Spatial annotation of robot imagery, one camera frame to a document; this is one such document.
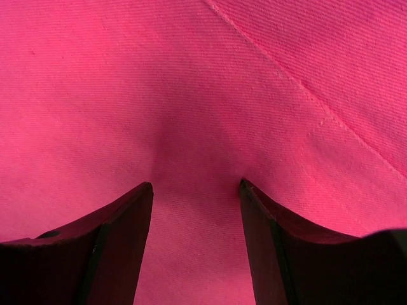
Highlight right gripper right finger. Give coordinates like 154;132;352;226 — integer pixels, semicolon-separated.
239;179;406;304

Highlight pink trousers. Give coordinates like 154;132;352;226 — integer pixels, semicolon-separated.
1;1;406;304

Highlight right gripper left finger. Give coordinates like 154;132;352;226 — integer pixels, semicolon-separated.
1;182;153;304

